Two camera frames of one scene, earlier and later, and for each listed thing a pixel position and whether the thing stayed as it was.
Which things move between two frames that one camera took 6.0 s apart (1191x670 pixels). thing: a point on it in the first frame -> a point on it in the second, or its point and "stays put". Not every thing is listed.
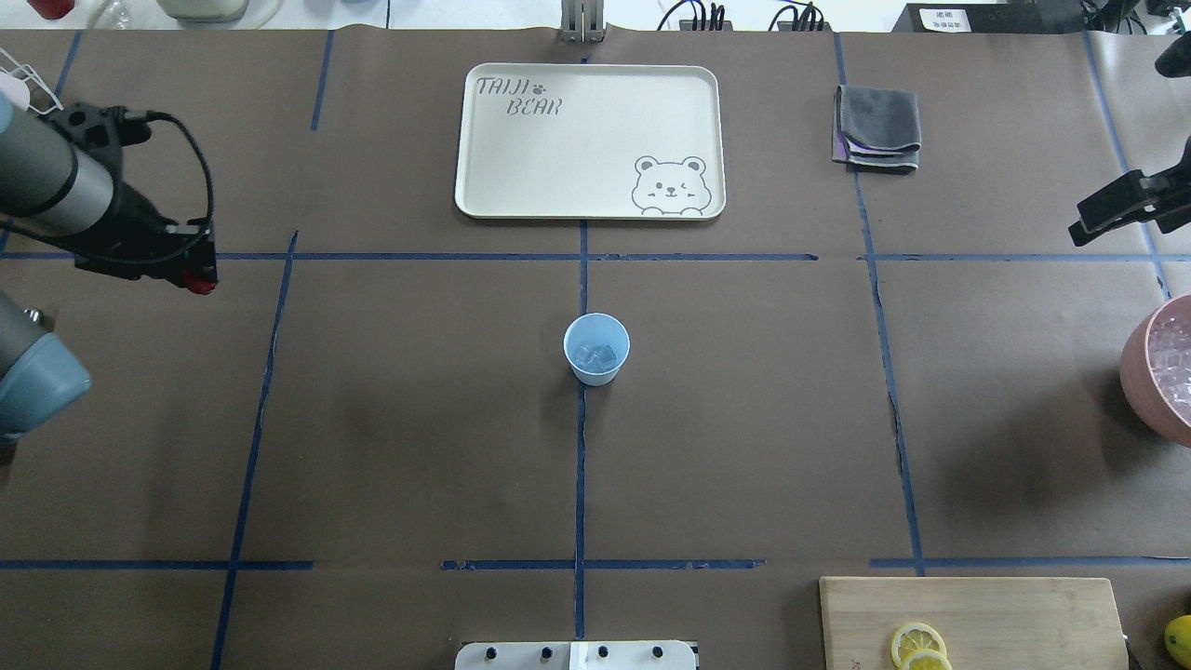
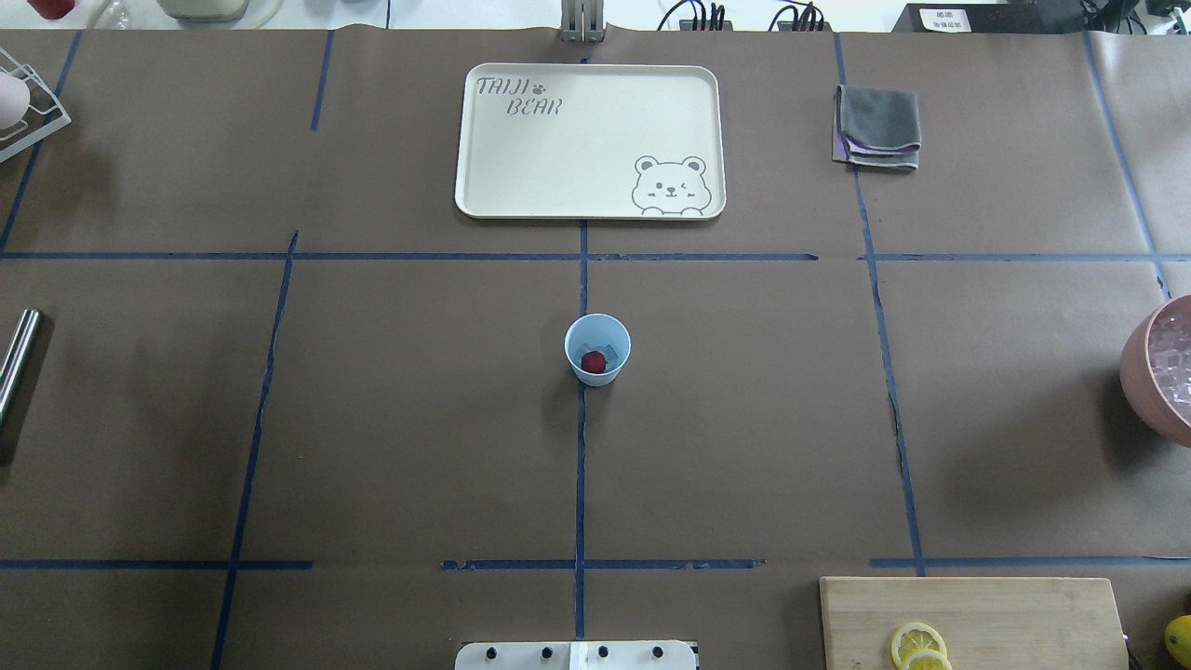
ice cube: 605,356 stays put
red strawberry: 197,285 -> 594,362
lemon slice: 926,659 stays put
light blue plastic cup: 596,346 stays put
